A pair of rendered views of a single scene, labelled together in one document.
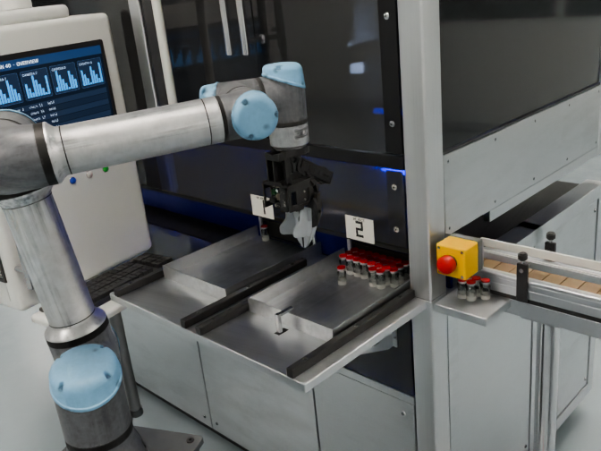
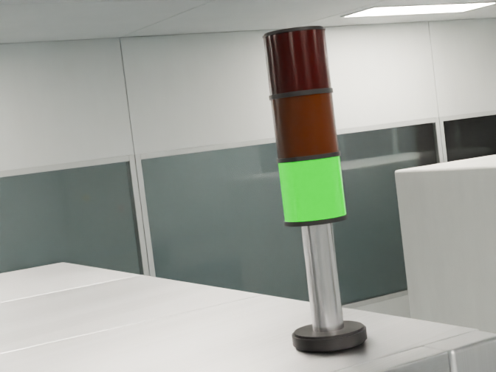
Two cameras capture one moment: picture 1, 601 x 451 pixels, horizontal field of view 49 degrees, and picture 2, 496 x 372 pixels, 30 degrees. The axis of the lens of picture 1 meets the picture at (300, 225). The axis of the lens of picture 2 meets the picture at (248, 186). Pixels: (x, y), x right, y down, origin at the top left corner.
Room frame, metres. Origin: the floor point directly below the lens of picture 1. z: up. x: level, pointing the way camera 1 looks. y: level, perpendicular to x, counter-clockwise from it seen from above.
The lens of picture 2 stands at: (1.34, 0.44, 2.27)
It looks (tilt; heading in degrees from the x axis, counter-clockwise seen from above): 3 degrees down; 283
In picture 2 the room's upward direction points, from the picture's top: 7 degrees counter-clockwise
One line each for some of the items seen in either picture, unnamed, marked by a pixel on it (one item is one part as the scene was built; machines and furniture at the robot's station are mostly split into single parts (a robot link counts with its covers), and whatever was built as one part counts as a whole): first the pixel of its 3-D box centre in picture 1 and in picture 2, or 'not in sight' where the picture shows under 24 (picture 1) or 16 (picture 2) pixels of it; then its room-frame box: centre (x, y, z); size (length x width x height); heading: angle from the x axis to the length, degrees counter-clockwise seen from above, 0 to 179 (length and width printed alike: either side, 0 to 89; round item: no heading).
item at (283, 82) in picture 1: (283, 94); not in sight; (1.24, 0.01, 1.39); 0.09 x 0.08 x 0.11; 106
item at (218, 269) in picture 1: (243, 259); not in sight; (1.65, 0.16, 0.90); 0.34 x 0.26 x 0.04; 134
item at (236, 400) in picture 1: (285, 286); not in sight; (2.42, 0.08, 0.44); 2.06 x 1.00 x 0.88; 44
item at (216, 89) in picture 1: (234, 103); not in sight; (1.19, 0.09, 1.39); 0.11 x 0.11 x 0.08; 16
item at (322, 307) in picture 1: (339, 290); not in sight; (1.41, -0.07, 0.90); 0.34 x 0.26 x 0.04; 134
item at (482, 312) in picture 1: (475, 302); not in sight; (1.33, -0.37, 0.87); 0.14 x 0.13 x 0.02; 134
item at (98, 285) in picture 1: (112, 282); not in sight; (1.77, 0.56, 0.82); 0.40 x 0.14 x 0.02; 143
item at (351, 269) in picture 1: (368, 270); not in sight; (1.48, -0.15, 0.90); 0.18 x 0.02 x 0.05; 44
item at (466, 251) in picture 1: (459, 256); not in sight; (1.31, -0.33, 1.00); 0.08 x 0.07 x 0.07; 134
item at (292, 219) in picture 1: (291, 226); not in sight; (1.25, 0.02, 1.13); 0.06 x 0.03 x 0.09; 135
